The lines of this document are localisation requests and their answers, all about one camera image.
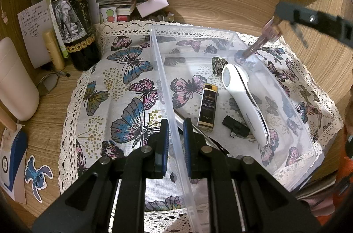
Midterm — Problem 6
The white fruit sticker card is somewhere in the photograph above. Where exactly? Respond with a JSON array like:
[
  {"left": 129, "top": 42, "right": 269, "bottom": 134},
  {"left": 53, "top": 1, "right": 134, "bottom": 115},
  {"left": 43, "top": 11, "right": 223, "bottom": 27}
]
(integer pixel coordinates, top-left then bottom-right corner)
[{"left": 99, "top": 7, "right": 118, "bottom": 24}]

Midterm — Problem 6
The clear plastic box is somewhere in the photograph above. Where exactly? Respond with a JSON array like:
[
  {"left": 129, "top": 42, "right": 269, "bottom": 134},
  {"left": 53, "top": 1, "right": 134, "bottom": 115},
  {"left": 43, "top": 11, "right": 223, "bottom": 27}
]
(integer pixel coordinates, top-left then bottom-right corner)
[{"left": 149, "top": 24, "right": 323, "bottom": 233}]

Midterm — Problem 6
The blue and white card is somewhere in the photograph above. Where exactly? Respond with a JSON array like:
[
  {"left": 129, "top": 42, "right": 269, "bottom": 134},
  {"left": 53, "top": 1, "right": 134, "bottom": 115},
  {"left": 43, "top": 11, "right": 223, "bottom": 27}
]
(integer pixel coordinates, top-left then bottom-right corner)
[{"left": 0, "top": 123, "right": 29, "bottom": 204}]

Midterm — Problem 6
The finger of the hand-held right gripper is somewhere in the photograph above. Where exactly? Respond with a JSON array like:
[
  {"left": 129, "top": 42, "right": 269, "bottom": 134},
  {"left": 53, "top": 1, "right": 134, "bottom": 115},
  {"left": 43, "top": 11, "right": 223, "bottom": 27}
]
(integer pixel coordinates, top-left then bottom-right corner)
[{"left": 274, "top": 1, "right": 353, "bottom": 47}]

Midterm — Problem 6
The silver pen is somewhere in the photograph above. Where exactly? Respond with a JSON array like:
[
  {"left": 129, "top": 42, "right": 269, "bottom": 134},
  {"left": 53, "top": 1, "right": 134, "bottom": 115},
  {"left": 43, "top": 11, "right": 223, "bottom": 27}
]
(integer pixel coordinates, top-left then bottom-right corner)
[{"left": 173, "top": 108, "right": 221, "bottom": 145}]

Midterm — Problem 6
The yellow tube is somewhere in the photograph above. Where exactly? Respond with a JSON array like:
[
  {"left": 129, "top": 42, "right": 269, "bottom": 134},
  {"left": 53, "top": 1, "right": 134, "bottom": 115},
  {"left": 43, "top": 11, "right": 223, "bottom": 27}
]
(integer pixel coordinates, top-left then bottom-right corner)
[{"left": 42, "top": 30, "right": 66, "bottom": 70}]

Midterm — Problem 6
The white handheld massager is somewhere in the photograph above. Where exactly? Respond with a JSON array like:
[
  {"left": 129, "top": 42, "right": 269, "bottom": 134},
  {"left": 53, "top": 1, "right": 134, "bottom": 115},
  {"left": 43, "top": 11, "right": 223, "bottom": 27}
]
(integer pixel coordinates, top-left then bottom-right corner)
[{"left": 221, "top": 63, "right": 271, "bottom": 148}]

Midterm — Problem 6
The orange clothing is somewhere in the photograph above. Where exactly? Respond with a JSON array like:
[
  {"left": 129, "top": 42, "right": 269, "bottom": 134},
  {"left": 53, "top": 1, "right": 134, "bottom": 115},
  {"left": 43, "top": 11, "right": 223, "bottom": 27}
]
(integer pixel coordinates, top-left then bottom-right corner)
[{"left": 331, "top": 103, "right": 353, "bottom": 222}]

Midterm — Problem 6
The translucent purple hair clip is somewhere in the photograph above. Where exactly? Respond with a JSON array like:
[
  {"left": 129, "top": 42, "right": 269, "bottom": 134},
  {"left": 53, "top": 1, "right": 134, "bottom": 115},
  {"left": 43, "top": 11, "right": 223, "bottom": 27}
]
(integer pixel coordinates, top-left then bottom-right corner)
[{"left": 234, "top": 17, "right": 283, "bottom": 63}]

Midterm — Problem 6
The beige cord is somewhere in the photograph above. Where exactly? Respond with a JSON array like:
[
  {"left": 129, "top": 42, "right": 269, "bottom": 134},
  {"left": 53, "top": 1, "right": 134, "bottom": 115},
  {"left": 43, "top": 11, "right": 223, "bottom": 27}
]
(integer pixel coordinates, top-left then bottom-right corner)
[{"left": 0, "top": 0, "right": 9, "bottom": 25}]

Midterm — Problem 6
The white folded card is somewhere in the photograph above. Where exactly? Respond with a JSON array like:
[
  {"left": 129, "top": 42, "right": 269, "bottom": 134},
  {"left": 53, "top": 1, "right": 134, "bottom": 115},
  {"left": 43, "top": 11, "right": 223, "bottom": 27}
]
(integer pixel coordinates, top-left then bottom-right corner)
[{"left": 136, "top": 0, "right": 169, "bottom": 17}]

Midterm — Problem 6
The black and gold lighter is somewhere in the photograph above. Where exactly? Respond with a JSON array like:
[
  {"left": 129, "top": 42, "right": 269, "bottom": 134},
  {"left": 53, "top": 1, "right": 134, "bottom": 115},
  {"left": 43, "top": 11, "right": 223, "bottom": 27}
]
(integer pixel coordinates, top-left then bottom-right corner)
[{"left": 197, "top": 82, "right": 220, "bottom": 133}]

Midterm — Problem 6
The pale pink tumbler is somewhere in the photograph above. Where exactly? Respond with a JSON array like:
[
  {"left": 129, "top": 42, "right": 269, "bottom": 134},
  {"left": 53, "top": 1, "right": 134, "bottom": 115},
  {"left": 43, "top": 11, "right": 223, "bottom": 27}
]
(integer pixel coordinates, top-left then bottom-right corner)
[{"left": 0, "top": 37, "right": 40, "bottom": 122}]

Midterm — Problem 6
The small black dongle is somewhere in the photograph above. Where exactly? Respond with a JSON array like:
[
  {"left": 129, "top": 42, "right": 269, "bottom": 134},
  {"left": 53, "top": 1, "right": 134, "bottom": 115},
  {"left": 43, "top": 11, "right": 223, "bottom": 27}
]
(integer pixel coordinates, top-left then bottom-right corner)
[{"left": 223, "top": 115, "right": 249, "bottom": 138}]

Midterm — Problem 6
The patterned hair clip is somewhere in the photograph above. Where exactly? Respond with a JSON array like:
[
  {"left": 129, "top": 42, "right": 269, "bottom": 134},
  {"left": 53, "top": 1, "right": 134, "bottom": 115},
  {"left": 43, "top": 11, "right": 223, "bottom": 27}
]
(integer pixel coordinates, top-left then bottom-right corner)
[{"left": 212, "top": 57, "right": 229, "bottom": 76}]

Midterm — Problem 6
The small round mirror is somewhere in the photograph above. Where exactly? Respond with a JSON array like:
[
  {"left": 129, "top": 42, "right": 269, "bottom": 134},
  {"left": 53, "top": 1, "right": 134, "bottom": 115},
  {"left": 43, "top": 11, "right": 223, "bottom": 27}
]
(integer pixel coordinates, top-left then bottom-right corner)
[{"left": 34, "top": 73, "right": 60, "bottom": 97}]

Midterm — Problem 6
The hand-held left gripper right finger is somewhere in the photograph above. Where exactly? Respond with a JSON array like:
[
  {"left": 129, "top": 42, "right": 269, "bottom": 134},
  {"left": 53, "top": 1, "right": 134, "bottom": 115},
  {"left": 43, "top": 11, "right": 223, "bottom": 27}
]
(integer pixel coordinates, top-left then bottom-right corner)
[{"left": 183, "top": 119, "right": 322, "bottom": 233}]

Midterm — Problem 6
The blue cartoon sticker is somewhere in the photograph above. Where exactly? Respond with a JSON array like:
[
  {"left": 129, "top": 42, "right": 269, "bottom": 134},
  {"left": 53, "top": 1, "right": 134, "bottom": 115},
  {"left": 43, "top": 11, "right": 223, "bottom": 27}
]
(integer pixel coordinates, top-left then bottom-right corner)
[{"left": 25, "top": 155, "right": 53, "bottom": 204}]

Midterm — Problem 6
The white handwritten note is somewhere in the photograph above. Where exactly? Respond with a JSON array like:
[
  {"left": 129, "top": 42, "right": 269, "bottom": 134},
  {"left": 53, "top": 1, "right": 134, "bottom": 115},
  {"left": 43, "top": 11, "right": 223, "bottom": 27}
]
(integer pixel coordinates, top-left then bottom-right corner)
[{"left": 17, "top": 0, "right": 56, "bottom": 69}]

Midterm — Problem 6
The butterfly print lace tablecloth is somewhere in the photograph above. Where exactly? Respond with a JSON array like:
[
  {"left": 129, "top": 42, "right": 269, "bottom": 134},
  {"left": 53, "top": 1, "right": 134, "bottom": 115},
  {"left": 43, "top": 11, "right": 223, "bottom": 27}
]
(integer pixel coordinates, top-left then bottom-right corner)
[{"left": 58, "top": 19, "right": 344, "bottom": 233}]

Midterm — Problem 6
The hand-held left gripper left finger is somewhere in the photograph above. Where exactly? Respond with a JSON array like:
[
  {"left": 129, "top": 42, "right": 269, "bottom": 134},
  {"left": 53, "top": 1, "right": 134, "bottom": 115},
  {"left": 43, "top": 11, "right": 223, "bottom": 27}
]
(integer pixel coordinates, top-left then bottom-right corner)
[{"left": 32, "top": 119, "right": 170, "bottom": 233}]

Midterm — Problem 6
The dark wine bottle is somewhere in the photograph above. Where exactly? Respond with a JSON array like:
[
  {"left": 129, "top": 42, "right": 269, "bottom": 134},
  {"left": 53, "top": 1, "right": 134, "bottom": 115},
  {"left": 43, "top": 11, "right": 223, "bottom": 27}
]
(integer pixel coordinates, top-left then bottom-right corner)
[{"left": 49, "top": 0, "right": 102, "bottom": 71}]

